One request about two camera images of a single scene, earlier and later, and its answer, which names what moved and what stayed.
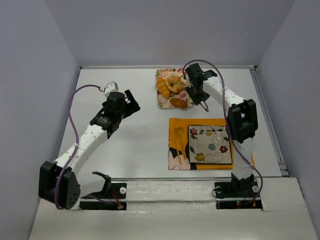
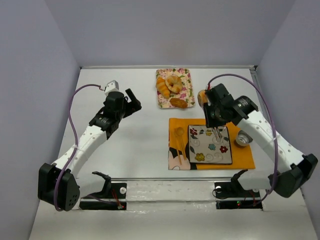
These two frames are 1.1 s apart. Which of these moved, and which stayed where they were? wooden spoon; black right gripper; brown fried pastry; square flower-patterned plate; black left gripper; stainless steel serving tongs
Moved: black right gripper; stainless steel serving tongs
Stayed: brown fried pastry; black left gripper; wooden spoon; square flower-patterned plate
